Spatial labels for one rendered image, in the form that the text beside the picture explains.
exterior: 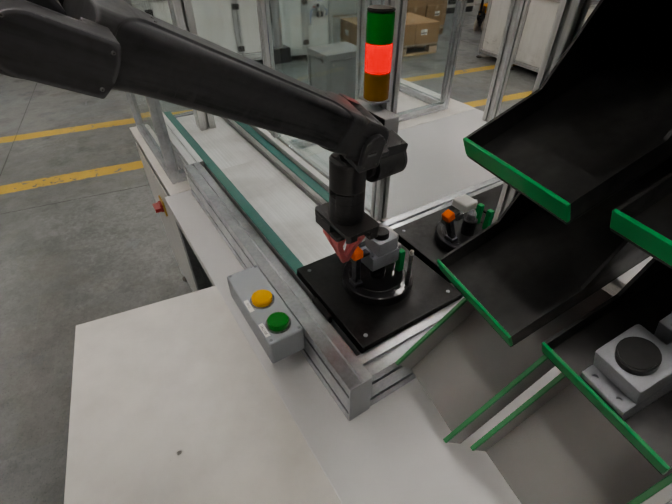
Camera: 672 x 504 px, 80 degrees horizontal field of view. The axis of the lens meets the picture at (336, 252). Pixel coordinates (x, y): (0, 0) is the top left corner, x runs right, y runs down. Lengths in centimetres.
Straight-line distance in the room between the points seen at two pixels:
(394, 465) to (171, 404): 41
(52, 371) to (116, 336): 126
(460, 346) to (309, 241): 51
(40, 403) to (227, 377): 139
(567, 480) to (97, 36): 61
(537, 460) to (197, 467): 50
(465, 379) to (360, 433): 22
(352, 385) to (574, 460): 31
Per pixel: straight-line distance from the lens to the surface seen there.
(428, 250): 91
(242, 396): 80
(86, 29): 32
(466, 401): 62
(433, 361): 65
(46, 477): 194
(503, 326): 48
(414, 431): 76
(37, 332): 244
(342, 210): 62
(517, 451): 61
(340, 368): 69
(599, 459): 59
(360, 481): 72
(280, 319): 75
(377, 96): 83
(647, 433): 46
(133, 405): 86
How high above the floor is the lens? 154
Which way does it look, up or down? 40 degrees down
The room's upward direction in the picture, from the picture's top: straight up
